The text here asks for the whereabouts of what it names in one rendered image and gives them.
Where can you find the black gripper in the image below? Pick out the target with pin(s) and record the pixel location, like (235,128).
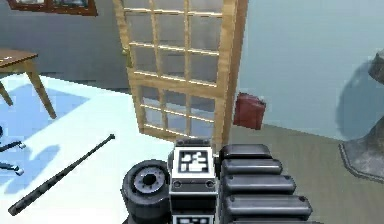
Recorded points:
(146,191)

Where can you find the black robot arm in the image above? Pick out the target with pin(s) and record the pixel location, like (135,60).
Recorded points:
(246,186)

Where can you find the black baseball bat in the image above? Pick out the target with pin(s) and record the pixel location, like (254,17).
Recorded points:
(56,178)

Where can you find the wooden glass-paned room door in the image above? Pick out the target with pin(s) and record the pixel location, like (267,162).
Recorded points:
(181,76)

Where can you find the red bin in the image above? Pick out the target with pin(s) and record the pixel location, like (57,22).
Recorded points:
(249,111)

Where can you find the brown wooden table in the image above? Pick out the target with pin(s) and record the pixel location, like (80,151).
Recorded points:
(20,70)

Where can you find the grey stone statue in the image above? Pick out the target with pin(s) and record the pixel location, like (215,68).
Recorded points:
(366,146)

